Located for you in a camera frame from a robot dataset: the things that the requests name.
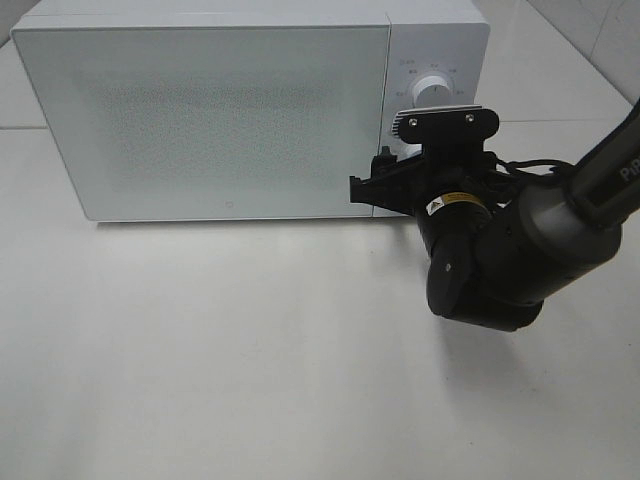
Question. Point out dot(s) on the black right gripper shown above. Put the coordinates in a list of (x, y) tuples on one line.
[(452, 168)]

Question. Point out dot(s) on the white microwave knob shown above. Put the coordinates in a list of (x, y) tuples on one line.
[(431, 90), (409, 151)]

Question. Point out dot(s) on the white microwave door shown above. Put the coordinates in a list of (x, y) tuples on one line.
[(211, 124)]

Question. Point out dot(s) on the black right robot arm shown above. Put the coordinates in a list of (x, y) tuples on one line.
[(502, 236)]

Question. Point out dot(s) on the white microwave oven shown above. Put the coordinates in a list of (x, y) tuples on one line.
[(447, 37)]

